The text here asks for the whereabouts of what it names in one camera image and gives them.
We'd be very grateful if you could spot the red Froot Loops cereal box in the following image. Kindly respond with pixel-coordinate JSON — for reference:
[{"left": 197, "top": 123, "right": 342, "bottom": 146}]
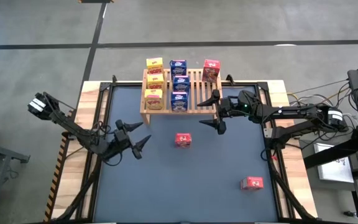
[
  {"left": 201, "top": 58, "right": 221, "bottom": 83},
  {"left": 174, "top": 133, "right": 193, "bottom": 148},
  {"left": 240, "top": 175, "right": 264, "bottom": 191}
]

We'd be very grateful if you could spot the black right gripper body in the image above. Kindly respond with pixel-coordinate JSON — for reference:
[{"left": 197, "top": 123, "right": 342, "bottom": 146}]
[{"left": 218, "top": 95, "right": 241, "bottom": 124}]

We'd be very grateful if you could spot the yellow black hazard strip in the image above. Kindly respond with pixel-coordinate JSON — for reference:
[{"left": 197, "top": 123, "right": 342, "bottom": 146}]
[{"left": 44, "top": 136, "right": 70, "bottom": 222}]

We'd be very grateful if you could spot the black metal table frame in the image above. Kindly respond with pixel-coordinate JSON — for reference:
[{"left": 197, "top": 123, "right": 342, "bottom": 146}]
[{"left": 44, "top": 73, "right": 318, "bottom": 224}]

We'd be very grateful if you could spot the black diagonal support beam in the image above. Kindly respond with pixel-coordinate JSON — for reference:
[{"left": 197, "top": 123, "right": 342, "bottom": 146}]
[{"left": 303, "top": 130, "right": 358, "bottom": 170}]

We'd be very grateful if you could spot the yellow Corn Pops cereal box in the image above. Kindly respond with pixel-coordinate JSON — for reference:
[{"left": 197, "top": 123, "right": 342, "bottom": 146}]
[
  {"left": 144, "top": 88, "right": 163, "bottom": 110},
  {"left": 147, "top": 73, "right": 166, "bottom": 91},
  {"left": 145, "top": 57, "right": 165, "bottom": 75}
]

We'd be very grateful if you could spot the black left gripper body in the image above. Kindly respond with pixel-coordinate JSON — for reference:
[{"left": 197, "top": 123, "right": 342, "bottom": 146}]
[{"left": 112, "top": 129, "right": 134, "bottom": 152}]

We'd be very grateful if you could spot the grey metal desk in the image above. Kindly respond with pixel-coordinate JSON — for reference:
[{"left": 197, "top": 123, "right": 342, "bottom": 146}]
[{"left": 0, "top": 139, "right": 31, "bottom": 218}]

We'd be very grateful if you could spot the blue Frosted Flakes cereal box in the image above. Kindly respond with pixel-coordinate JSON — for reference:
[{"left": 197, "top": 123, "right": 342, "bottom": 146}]
[
  {"left": 172, "top": 75, "right": 191, "bottom": 94},
  {"left": 170, "top": 91, "right": 189, "bottom": 113},
  {"left": 169, "top": 59, "right": 188, "bottom": 78}
]

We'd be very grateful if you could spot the wooden slatted shelf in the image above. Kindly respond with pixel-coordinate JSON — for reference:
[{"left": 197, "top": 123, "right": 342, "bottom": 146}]
[{"left": 139, "top": 68, "right": 225, "bottom": 126}]

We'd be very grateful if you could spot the white sheet with drawing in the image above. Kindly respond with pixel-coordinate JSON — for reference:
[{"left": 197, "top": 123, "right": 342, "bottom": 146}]
[{"left": 313, "top": 142, "right": 355, "bottom": 184}]

